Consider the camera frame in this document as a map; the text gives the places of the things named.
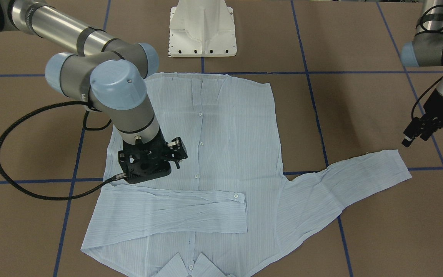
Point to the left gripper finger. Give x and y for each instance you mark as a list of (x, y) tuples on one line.
[(426, 132), (410, 134)]

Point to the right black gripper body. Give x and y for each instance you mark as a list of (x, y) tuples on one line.
[(178, 149)]

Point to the light blue button-up shirt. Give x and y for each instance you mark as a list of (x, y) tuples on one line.
[(229, 211)]

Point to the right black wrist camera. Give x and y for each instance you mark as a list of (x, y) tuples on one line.
[(142, 167)]

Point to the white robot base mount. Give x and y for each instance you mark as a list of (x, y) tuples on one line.
[(202, 28)]

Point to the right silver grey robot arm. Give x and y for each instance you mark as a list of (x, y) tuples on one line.
[(105, 72)]

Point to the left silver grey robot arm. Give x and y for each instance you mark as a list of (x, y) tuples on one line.
[(426, 50)]

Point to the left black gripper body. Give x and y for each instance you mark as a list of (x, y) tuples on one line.
[(438, 107)]

